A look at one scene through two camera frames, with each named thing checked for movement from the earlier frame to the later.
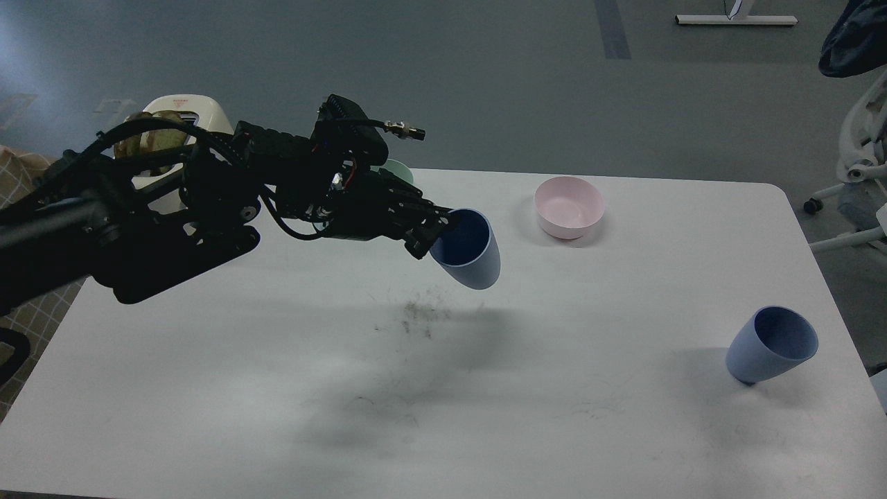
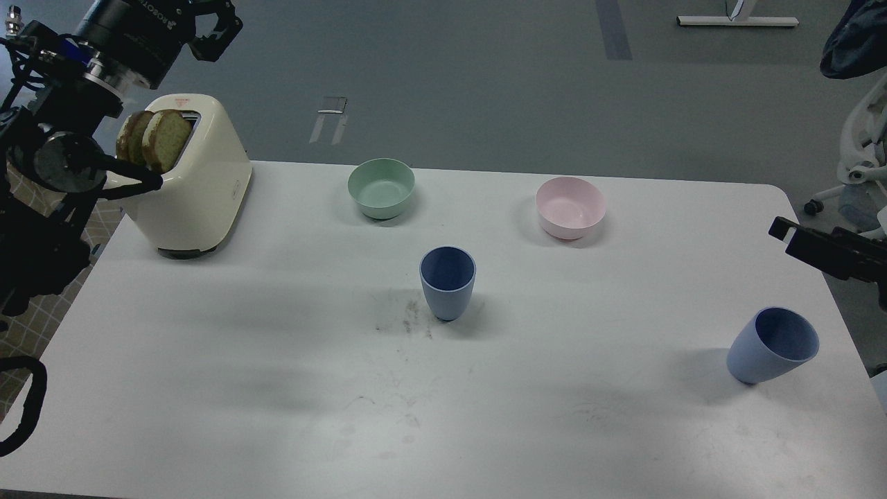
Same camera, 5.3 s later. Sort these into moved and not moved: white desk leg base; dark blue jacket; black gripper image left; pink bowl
Moved: black gripper image left
Not moved: dark blue jacket; pink bowl; white desk leg base
